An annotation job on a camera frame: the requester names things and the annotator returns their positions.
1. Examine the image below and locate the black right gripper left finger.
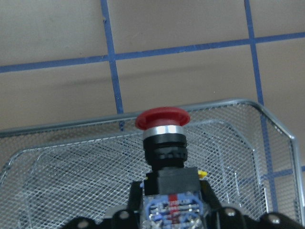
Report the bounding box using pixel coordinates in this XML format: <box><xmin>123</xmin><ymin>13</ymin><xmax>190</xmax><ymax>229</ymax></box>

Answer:
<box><xmin>127</xmin><ymin>181</ymin><xmax>143</xmax><ymax>215</ymax></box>

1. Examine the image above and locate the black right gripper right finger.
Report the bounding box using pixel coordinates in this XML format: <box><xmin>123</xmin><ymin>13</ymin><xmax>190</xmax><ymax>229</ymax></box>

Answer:
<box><xmin>201</xmin><ymin>180</ymin><xmax>222</xmax><ymax>212</ymax></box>

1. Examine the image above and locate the red emergency stop button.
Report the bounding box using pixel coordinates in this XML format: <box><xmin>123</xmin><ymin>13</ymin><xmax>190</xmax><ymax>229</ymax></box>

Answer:
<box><xmin>135</xmin><ymin>107</ymin><xmax>207</xmax><ymax>229</ymax></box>

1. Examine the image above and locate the silver wire mesh shelf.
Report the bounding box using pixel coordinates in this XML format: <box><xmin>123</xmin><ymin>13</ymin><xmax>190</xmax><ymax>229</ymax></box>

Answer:
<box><xmin>0</xmin><ymin>99</ymin><xmax>305</xmax><ymax>229</ymax></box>

